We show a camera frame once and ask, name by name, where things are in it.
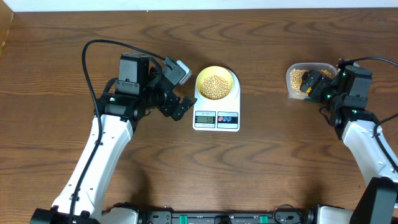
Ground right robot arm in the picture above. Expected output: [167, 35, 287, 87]
[300, 65, 397, 223]

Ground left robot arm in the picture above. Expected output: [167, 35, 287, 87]
[30, 81, 196, 223]

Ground soybeans in bowl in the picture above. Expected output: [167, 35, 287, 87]
[200, 75, 230, 100]

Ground pale yellow plastic bowl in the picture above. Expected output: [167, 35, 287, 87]
[196, 66, 234, 98]

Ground white digital kitchen scale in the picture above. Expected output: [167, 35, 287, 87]
[192, 68, 241, 132]

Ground pile of soybeans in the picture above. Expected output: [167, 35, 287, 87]
[290, 68, 332, 93]

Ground clear plastic container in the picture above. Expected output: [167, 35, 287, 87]
[286, 63, 338, 100]

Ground cardboard panel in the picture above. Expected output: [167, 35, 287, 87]
[0, 0, 14, 53]

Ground right black cable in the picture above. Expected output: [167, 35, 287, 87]
[341, 56, 398, 174]

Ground black cable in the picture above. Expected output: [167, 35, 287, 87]
[341, 56, 398, 174]
[68, 39, 167, 224]

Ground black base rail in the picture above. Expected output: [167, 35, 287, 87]
[105, 203, 315, 224]

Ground left black cable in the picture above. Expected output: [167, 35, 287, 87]
[68, 39, 167, 224]

